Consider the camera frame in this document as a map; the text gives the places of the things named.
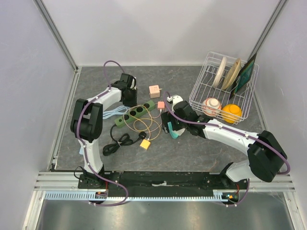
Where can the pink cube socket adapter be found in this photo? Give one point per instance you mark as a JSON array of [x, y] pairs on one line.
[[154, 91]]

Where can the yellow usb charger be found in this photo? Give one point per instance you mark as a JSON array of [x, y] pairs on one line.
[[145, 144]]

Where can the dark green square plate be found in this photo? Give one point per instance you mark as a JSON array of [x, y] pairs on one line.
[[243, 77]]

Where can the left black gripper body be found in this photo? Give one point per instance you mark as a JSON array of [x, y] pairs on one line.
[[132, 100]]

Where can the white plate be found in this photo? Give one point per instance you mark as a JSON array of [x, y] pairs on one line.
[[219, 72]]

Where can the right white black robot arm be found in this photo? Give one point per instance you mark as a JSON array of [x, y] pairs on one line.
[[265, 155]]

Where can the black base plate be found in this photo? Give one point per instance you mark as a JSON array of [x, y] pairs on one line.
[[173, 183]]

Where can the beige plate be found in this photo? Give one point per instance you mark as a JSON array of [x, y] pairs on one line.
[[232, 74]]

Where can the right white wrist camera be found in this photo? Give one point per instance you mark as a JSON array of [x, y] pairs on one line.
[[173, 100]]

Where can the white wire dish rack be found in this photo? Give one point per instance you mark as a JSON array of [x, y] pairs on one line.
[[203, 87]]

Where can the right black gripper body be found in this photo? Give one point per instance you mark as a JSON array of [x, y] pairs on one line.
[[176, 125]]

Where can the pink usb charger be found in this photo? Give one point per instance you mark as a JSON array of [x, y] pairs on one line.
[[160, 105]]

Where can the orange bowl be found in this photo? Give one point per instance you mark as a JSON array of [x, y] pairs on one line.
[[231, 113]]

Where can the teal triangular power strip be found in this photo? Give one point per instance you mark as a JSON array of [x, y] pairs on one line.
[[174, 134]]

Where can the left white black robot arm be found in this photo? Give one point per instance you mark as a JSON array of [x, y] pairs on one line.
[[87, 118]]

